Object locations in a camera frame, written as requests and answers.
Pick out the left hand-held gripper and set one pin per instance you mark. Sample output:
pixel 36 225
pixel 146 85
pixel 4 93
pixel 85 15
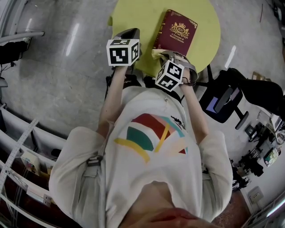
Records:
pixel 121 54

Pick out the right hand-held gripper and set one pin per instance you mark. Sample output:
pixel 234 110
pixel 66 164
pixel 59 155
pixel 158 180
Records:
pixel 170 74

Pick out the pale yellow cloth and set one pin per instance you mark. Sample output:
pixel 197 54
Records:
pixel 157 54

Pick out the maroon hardcover book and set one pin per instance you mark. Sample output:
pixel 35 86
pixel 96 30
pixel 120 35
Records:
pixel 178 33

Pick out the person's right forearm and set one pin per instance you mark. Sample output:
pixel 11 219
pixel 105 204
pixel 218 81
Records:
pixel 196 115

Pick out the person's left forearm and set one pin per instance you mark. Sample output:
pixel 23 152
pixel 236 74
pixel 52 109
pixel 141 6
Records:
pixel 112 100

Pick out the person's black trousers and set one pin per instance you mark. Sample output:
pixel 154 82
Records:
pixel 133 81

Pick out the black office chair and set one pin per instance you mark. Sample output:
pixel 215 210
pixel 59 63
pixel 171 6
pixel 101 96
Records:
pixel 225 107

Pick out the brown cardboard box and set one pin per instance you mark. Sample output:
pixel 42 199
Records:
pixel 260 76

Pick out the black jacket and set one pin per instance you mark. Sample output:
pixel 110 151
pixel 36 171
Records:
pixel 260 91

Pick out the white metal pipe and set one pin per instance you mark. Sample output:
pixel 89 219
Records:
pixel 24 35

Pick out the person's white printed shirt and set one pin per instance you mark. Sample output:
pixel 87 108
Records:
pixel 133 178

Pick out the perforated white metal strip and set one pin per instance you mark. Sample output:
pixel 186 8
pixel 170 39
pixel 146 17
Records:
pixel 16 149

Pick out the person's chin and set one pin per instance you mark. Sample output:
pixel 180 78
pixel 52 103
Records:
pixel 176 219

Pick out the white shelf rack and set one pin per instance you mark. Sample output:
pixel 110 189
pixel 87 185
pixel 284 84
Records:
pixel 20 169

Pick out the white wall socket plate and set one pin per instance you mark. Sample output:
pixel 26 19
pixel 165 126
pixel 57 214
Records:
pixel 256 194

